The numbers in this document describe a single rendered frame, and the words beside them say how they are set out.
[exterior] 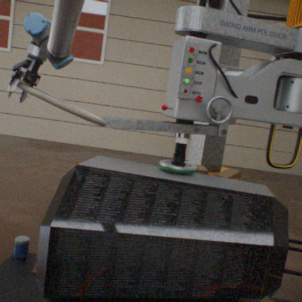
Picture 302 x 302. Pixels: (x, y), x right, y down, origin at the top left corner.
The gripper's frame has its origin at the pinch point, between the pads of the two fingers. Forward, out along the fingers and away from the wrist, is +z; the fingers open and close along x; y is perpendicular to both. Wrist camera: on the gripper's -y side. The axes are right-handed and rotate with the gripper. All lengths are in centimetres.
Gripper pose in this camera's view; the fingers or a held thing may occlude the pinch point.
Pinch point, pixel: (15, 97)
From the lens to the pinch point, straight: 169.5
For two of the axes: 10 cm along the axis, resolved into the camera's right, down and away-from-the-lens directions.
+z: -4.4, 9.0, 0.5
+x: 6.2, 2.6, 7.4
